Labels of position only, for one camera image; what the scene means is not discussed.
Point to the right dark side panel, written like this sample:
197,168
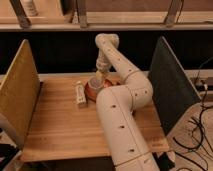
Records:
173,92

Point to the left wooden side panel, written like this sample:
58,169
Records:
19,90

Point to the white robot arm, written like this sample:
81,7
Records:
115,104

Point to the wooden shelf rail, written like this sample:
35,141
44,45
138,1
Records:
124,21

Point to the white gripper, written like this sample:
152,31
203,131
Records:
103,65

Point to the orange ceramic bowl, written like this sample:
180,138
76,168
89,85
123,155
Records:
93,95

